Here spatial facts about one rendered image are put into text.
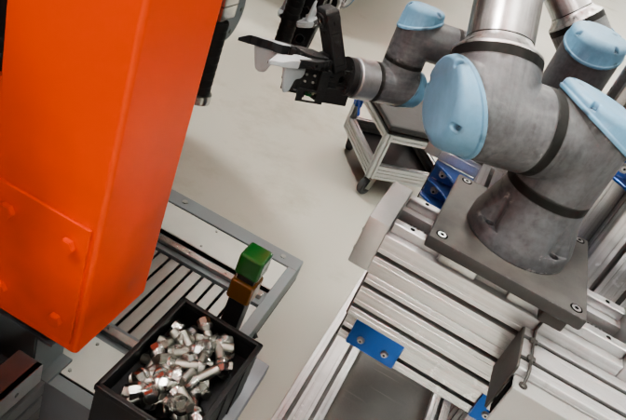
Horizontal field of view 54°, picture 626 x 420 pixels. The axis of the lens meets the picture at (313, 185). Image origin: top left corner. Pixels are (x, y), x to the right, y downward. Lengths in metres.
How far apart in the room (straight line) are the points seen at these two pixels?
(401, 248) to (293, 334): 0.92
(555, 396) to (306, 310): 1.10
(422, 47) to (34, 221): 0.70
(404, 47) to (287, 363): 0.93
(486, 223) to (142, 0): 0.52
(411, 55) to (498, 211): 0.38
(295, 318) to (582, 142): 1.19
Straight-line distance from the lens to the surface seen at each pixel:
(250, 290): 0.93
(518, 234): 0.85
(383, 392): 1.46
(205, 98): 1.04
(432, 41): 1.13
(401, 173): 2.45
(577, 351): 0.93
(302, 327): 1.80
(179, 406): 0.82
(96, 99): 0.67
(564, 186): 0.82
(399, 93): 1.15
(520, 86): 0.76
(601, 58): 1.29
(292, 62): 0.98
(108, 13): 0.64
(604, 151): 0.81
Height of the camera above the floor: 1.23
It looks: 31 degrees down
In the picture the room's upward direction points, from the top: 23 degrees clockwise
